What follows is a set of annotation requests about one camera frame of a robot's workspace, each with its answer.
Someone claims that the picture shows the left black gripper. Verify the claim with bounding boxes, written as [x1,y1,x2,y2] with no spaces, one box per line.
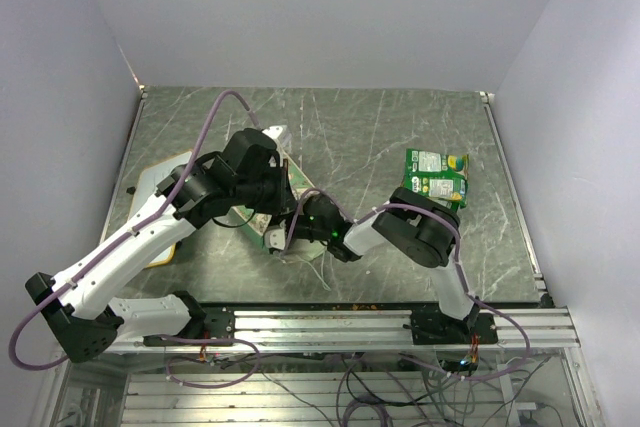
[234,158,300,215]

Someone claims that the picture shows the green paper bag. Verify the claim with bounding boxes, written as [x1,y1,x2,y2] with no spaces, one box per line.
[219,149,326,262]

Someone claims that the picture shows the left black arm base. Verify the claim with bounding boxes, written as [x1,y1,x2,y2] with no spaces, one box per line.
[143,309,233,347]

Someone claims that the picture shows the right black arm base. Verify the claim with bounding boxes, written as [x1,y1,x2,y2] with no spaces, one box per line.
[403,303,498,345]

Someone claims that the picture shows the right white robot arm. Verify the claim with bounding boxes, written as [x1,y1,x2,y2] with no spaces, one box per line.
[284,187,479,343]

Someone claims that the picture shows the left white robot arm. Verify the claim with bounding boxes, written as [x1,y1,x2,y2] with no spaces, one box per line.
[26,126,295,363]

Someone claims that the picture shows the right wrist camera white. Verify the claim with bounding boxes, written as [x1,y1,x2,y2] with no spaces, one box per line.
[263,226,287,253]

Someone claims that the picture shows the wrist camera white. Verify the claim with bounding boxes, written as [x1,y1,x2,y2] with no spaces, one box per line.
[263,226,287,253]
[262,125,292,154]

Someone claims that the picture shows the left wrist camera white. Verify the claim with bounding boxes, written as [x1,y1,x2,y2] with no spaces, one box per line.
[262,125,292,154]

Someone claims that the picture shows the aluminium rail frame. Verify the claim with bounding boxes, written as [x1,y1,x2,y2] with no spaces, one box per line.
[61,303,579,363]

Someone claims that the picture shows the small whiteboard yellow frame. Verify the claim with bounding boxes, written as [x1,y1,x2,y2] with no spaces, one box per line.
[128,148,196,272]

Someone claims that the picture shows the loose cables under table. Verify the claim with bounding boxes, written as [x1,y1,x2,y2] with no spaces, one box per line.
[164,341,546,427]

